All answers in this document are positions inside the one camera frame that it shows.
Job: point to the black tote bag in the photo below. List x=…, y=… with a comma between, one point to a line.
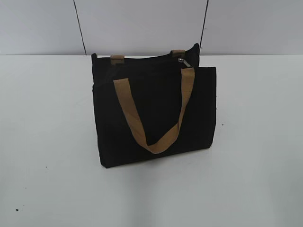
x=116, y=144

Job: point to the silver zipper pull with ring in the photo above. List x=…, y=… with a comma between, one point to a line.
x=184, y=62

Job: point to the tan front bag handle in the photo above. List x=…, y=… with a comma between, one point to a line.
x=154, y=105

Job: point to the tan bag handle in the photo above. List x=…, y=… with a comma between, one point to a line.
x=154, y=105
x=120, y=59

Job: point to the tan rear bag handle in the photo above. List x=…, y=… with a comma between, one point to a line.
x=120, y=59

